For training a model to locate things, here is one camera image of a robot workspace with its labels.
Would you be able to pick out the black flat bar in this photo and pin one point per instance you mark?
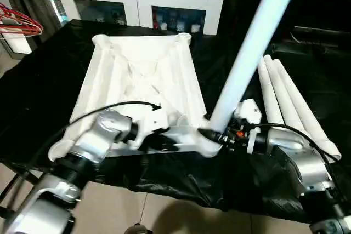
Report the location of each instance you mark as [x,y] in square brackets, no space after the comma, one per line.
[323,31]

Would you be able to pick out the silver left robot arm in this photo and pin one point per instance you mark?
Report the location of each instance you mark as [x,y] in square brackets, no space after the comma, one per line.
[88,146]

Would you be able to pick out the white plastic table top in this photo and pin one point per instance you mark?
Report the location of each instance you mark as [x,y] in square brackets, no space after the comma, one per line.
[142,80]

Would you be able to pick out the black work mat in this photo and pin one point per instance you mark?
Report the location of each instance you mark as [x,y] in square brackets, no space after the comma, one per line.
[38,91]

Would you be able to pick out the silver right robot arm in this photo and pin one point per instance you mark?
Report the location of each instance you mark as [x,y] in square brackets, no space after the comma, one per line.
[301,163]

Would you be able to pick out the black folding table frame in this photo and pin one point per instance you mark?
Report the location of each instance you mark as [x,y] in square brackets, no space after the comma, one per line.
[8,195]

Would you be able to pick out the white plastic table leg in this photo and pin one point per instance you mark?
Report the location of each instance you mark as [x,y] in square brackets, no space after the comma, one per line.
[252,42]
[288,105]
[270,94]
[307,116]

